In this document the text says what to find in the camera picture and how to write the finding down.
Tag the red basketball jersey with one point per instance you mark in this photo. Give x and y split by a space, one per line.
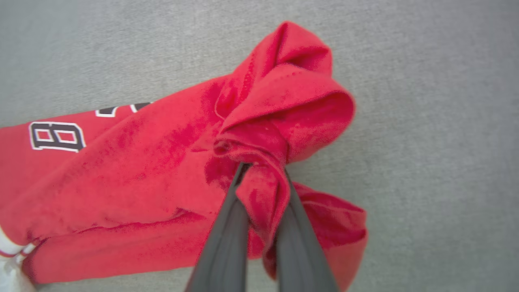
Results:
142 182

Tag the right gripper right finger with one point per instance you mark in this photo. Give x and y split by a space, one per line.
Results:
302 255

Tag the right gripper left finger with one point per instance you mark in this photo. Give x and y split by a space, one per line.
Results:
225 251

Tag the grey fabric sofa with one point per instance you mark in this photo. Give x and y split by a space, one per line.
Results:
446 121

